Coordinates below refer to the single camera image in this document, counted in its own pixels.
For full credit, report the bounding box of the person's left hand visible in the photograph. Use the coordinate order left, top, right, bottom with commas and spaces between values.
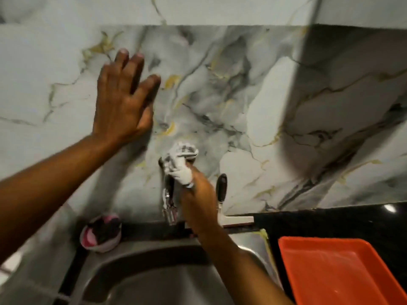
92, 49, 161, 146

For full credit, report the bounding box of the person's right hand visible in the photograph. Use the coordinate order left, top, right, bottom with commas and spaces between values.
179, 162, 220, 237

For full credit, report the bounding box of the white cleaning cloth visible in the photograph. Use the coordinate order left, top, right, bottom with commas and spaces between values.
163, 142, 199, 189

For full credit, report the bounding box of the person's right forearm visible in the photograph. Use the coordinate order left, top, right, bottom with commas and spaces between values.
195, 224, 294, 305

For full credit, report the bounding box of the person's left forearm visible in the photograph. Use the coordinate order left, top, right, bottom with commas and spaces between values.
0, 133, 128, 264

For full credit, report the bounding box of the chrome faucet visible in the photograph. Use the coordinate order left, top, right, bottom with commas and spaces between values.
158, 157, 179, 226

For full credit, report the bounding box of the stainless steel sink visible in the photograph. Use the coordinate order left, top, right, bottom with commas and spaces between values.
68, 231, 284, 305

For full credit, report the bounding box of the orange plastic tray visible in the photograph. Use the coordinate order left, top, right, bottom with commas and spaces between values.
278, 236, 407, 305

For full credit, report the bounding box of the black-handled squeegee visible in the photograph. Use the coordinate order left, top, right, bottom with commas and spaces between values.
184, 173, 255, 228

